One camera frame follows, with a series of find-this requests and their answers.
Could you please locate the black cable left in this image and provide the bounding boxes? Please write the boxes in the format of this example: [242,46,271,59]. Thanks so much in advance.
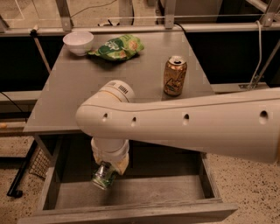
[0,91,29,123]

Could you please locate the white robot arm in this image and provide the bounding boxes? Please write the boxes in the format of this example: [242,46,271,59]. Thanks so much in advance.
[75,80,280,164]

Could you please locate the black floor stand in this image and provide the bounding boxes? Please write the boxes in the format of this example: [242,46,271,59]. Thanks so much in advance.
[0,141,38,199]

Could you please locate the metal frame rail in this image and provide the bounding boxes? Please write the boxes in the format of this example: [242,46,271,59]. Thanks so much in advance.
[0,0,280,36]

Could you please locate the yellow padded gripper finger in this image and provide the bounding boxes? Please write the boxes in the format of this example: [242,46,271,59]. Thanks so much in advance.
[113,154,130,175]
[93,152,102,165]

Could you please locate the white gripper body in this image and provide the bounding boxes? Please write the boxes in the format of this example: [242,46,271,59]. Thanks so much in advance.
[91,138,130,164]

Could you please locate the open grey top drawer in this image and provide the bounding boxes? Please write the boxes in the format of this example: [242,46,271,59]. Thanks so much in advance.
[17,135,238,224]

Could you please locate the white bowl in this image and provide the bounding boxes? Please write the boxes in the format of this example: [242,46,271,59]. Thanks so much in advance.
[63,31,94,56]

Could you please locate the gold soda can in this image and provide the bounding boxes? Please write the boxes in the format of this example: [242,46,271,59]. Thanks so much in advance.
[164,55,187,96]

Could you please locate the grey cabinet table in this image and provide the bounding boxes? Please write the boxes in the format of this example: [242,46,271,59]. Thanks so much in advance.
[23,31,217,160]

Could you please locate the wire mesh basket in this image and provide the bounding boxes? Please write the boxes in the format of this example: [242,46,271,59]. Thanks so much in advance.
[29,150,50,179]

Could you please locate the green chip bag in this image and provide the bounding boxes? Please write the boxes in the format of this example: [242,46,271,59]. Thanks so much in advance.
[87,34,144,61]

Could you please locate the green soda can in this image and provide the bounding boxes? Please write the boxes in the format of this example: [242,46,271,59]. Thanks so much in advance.
[92,162,116,190]

